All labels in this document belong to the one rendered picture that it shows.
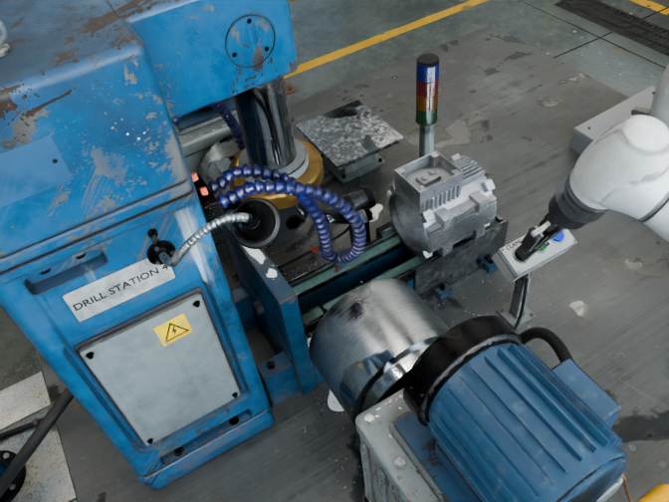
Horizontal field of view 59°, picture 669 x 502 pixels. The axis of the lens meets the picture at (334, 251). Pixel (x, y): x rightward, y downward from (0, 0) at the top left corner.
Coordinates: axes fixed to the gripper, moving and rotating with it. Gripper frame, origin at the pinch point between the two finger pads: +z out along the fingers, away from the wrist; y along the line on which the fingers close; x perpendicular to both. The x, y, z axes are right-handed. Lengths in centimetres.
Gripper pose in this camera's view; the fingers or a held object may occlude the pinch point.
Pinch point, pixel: (529, 248)
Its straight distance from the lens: 127.9
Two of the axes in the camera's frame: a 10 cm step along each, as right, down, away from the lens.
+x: 5.0, 8.2, -2.9
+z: -1.2, 3.9, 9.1
